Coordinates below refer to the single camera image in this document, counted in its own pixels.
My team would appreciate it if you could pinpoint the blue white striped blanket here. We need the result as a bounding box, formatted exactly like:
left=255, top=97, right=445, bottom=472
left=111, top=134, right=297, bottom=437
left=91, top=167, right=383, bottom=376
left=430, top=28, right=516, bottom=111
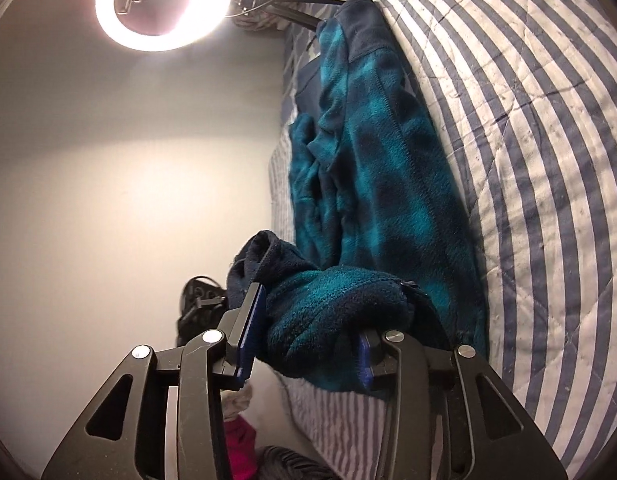
left=266, top=0, right=617, bottom=480

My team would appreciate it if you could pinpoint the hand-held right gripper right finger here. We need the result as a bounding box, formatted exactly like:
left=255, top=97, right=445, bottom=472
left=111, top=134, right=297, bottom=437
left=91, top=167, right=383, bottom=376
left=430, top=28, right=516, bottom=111
left=356, top=330, right=569, bottom=480

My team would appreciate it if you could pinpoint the black tripod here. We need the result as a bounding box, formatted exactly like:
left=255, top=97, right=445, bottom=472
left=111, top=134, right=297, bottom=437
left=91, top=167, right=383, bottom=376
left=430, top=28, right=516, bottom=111
left=228, top=0, right=349, bottom=28

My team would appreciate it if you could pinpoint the cream knit cloth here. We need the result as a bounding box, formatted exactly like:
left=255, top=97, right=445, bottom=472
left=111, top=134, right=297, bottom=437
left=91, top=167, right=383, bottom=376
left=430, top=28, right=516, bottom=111
left=222, top=384, right=254, bottom=423

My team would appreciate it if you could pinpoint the pink cloth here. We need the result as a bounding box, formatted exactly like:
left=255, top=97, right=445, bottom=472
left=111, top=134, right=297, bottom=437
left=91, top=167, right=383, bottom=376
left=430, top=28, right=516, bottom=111
left=227, top=417, right=259, bottom=480

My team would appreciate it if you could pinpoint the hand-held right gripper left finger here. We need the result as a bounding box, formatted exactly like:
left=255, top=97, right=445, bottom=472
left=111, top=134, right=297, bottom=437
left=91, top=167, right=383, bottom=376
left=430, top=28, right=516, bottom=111
left=41, top=282, right=268, bottom=480

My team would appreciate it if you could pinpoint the white ring light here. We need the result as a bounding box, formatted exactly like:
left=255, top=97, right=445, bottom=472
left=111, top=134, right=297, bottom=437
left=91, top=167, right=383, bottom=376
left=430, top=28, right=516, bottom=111
left=95, top=0, right=234, bottom=52

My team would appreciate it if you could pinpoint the grey striped cloth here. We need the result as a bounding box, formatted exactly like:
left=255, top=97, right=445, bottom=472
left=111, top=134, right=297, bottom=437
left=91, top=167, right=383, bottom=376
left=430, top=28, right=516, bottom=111
left=256, top=445, right=329, bottom=480

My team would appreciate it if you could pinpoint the teal plaid fleece garment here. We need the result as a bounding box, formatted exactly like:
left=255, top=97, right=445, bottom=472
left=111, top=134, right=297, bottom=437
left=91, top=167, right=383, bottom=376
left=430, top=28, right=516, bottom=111
left=226, top=0, right=489, bottom=393

